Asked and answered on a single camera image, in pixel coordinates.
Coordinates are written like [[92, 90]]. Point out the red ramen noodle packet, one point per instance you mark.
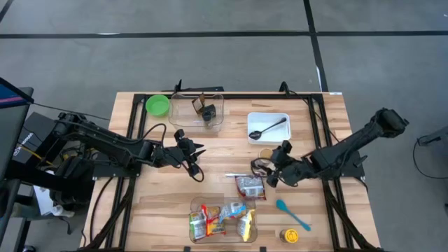
[[250, 187], [214, 224]]

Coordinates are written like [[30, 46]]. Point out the black table frame rails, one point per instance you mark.
[[252, 96]]

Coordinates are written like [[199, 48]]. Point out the clear plastic bin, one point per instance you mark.
[[182, 124], [224, 238]]

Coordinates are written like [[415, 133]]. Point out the tan spice jar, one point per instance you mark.
[[266, 153]]

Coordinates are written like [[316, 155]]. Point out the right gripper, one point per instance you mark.
[[295, 171]]

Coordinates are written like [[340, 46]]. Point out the yellow ramen noodle packet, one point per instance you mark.
[[245, 225]]

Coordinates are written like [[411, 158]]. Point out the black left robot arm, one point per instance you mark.
[[105, 141]]

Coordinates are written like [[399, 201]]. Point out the computer monitor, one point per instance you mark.
[[10, 115]]

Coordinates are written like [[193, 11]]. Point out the green plastic bowl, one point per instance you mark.
[[157, 105]]

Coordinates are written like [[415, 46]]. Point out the blue ramen noodle packet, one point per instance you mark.
[[231, 210]]

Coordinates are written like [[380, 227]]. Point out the yellow-lid jar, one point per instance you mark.
[[289, 236]]

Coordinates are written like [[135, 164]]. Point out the black equipment stand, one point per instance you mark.
[[75, 175]]

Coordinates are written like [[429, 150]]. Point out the white paper sheet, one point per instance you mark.
[[43, 203]]

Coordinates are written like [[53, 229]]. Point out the white plastic bin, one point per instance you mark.
[[276, 134]]

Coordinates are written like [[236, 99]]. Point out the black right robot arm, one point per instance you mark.
[[350, 147]]

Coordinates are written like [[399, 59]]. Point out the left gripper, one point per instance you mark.
[[173, 155]]

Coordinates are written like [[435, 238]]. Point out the teal silicone spoon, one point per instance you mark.
[[281, 206]]

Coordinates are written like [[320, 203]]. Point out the black case white lettering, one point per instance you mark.
[[35, 134]]

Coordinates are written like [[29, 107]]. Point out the black-lid spice jar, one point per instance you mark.
[[209, 113]]

